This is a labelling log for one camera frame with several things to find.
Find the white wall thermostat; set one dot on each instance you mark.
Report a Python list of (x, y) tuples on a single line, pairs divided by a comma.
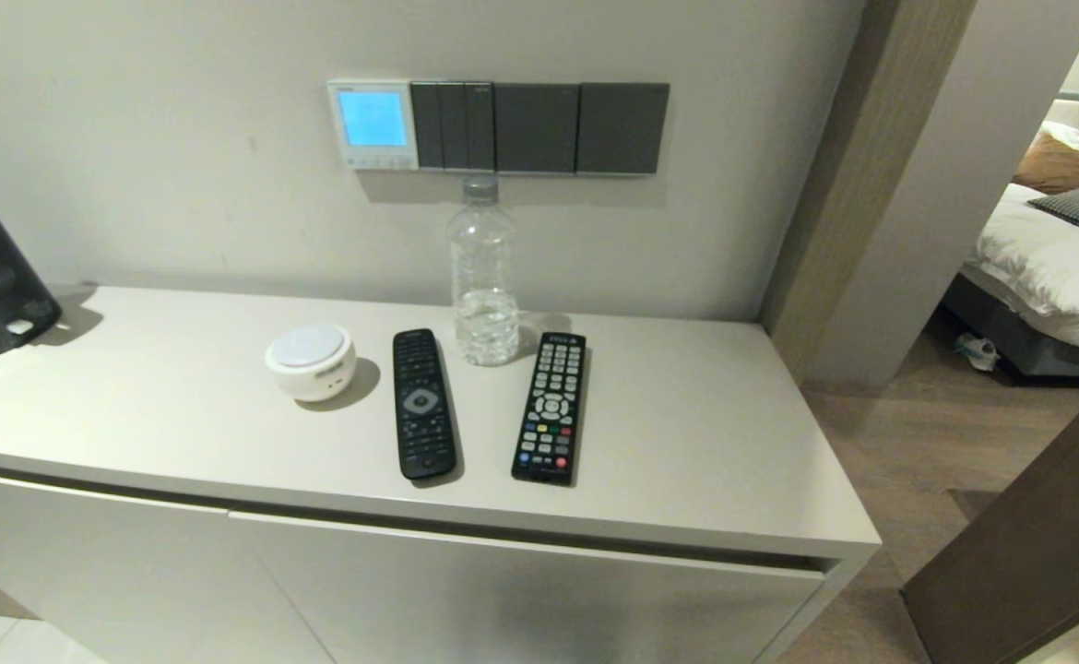
[(372, 124)]

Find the grey single wall switch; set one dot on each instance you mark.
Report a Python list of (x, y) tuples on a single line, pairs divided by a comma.
[(537, 127), (624, 127)]

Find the dark wooden door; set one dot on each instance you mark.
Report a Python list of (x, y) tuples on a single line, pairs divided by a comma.
[(1037, 553)]

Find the dark grey bed base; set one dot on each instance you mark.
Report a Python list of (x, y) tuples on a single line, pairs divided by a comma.
[(1010, 343)]

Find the slim black remote control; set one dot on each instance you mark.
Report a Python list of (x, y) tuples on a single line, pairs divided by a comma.
[(424, 415)]

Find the wooden door frame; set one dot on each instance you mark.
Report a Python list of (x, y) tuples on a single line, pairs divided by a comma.
[(853, 184)]

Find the black remote coloured buttons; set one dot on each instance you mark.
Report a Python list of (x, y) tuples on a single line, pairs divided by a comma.
[(551, 415)]

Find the bed with white bedding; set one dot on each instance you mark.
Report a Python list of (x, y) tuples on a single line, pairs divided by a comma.
[(1056, 267)]

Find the grey triple wall switch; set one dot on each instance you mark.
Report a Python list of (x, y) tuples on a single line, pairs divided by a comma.
[(453, 126)]

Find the brown pillow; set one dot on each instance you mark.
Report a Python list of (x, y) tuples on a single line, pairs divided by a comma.
[(1061, 166)]

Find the white round smart speaker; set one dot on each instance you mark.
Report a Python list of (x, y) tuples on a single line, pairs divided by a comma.
[(311, 364)]

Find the clear plastic water bottle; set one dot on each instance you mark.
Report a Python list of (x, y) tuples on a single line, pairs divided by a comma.
[(484, 277)]

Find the white pillow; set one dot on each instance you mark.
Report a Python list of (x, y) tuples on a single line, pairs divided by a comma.
[(1070, 136)]

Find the wide white cabinet door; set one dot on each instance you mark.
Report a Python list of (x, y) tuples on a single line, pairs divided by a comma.
[(88, 572)]

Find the white sideboard cabinet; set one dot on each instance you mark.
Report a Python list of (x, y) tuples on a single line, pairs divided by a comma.
[(687, 443)]

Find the small item on floor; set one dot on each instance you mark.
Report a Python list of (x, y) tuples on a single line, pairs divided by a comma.
[(978, 350)]

